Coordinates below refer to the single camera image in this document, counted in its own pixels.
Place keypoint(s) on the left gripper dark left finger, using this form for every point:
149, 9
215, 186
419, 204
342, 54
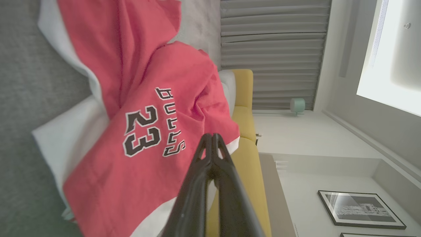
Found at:
194, 197

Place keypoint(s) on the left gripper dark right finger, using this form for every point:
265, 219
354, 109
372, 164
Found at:
233, 204

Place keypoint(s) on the red Bulls 23 jersey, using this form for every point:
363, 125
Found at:
148, 65

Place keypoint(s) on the long yellow sofa backrest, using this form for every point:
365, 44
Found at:
253, 184

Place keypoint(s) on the short yellow sofa backrest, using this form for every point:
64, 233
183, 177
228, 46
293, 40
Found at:
245, 121

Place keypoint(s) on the yellow sofa armrest cushion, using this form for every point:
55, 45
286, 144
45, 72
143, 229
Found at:
243, 87

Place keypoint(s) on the mint green floor lamp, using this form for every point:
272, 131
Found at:
297, 105

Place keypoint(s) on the grey pleated curtain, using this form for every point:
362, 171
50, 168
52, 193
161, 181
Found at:
273, 49

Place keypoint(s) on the small round ceiling fixture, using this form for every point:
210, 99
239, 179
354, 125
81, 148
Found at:
407, 25

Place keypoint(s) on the beige partition wall panel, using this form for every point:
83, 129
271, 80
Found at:
276, 197

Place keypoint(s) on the black framed wall picture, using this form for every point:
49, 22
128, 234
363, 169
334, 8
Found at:
361, 209
368, 235

